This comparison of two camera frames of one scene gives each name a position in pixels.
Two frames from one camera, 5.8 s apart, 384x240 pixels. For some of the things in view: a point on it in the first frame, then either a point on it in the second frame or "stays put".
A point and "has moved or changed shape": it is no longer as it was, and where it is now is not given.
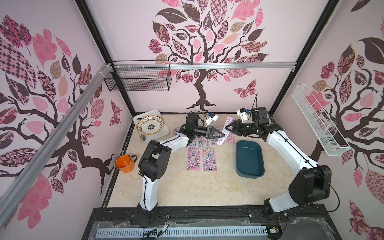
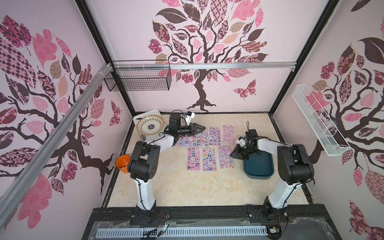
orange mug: (125, 163) stays put
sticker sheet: (229, 120) → (226, 161)
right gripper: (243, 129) → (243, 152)
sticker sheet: (194, 159) stays put
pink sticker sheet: (230, 138) stays put
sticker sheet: (209, 159) stays put
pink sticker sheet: (194, 143) stays put
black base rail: (303, 222) stays put
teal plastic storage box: (249, 159) has moved or changed shape
